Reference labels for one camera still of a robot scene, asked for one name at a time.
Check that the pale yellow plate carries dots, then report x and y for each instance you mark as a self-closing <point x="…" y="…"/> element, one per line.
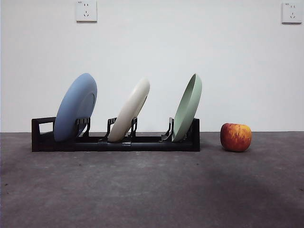
<point x="128" y="114"/>

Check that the red yellow apple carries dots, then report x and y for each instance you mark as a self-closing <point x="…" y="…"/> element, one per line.
<point x="236" y="137"/>

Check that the black plate rack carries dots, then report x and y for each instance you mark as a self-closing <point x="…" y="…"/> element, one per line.
<point x="142" y="146"/>

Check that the green plate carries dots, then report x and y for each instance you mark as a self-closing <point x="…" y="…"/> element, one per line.
<point x="187" y="111"/>

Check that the blue plate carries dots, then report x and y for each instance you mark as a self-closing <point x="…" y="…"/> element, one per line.
<point x="71" y="107"/>

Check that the white wall socket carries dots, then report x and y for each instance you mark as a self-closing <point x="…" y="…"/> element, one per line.
<point x="290" y="13"/>
<point x="86" y="12"/>

